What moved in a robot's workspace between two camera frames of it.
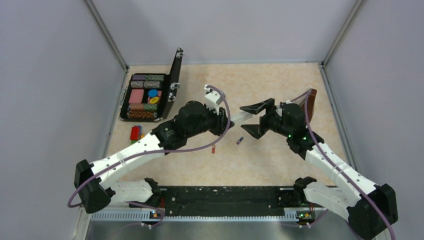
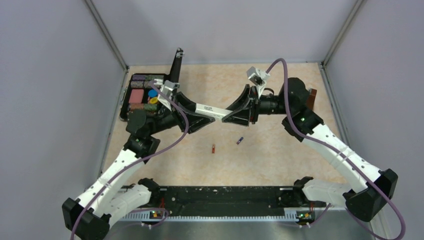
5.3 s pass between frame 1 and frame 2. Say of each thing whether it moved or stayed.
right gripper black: moved
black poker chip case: stayed
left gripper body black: moved
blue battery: stayed
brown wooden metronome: stayed
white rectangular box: moved
